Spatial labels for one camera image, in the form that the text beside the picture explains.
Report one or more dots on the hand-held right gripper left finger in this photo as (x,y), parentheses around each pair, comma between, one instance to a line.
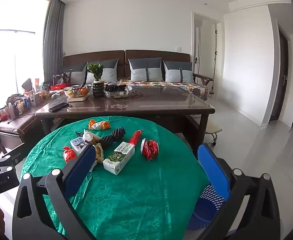
(81,165)

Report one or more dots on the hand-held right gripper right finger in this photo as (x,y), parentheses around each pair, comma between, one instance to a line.
(212,165)

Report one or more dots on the small red bag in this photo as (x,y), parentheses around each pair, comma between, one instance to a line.
(69,154)

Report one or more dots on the cartoon print plastic box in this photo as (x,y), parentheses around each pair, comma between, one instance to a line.
(77,145)

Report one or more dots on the white yellow snack bag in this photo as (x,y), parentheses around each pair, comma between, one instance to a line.
(99,153)

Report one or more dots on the white plastic bag bundle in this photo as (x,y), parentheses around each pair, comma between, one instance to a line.
(90,137)

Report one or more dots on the green white milk carton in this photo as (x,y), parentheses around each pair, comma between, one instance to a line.
(119,158)

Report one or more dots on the blue plastic basket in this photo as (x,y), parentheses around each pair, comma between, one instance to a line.
(206,205)

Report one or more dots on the orange white plastic bag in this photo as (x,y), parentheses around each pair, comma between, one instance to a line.
(100,125)

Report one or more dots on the red tube wrapper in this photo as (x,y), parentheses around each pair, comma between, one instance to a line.
(136,137)

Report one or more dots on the crushed red can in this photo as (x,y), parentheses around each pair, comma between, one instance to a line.
(150,150)

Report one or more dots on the brown side bench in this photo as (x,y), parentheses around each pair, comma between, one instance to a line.
(19,127)

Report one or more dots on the white round stool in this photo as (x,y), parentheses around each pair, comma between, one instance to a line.
(212,130)

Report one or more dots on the cluster of small bottles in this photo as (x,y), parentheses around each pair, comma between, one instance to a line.
(24,103)

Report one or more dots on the black phone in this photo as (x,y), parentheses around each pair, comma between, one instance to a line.
(58,107)

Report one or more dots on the green tablecloth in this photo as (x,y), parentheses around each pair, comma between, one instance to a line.
(136,205)

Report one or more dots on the clear glass bowl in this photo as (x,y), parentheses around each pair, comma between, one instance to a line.
(72,93)
(117,94)

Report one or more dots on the orange fruit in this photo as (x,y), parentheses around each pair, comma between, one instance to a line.
(84,90)

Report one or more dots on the green plant in black vase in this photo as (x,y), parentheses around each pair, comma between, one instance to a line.
(98,88)

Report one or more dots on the floral sofa cover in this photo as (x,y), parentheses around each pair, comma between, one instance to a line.
(194,88)

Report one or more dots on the red box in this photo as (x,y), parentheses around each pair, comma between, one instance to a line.
(59,87)

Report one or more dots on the dark wooden coffee table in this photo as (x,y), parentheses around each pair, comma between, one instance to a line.
(161,102)

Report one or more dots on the dark grapes bunch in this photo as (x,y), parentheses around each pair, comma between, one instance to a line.
(115,88)

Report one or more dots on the round lace doily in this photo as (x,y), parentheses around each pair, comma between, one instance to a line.
(136,95)

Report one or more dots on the handbag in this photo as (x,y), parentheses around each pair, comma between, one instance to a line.
(60,78)

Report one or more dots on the grey cushion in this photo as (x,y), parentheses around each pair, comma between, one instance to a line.
(110,72)
(177,73)
(145,71)
(77,73)

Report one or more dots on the dark door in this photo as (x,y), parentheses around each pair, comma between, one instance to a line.
(280,80)

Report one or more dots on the white door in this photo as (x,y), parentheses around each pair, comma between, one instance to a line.
(197,50)

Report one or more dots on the grey curtain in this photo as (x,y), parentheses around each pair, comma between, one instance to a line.
(54,42)

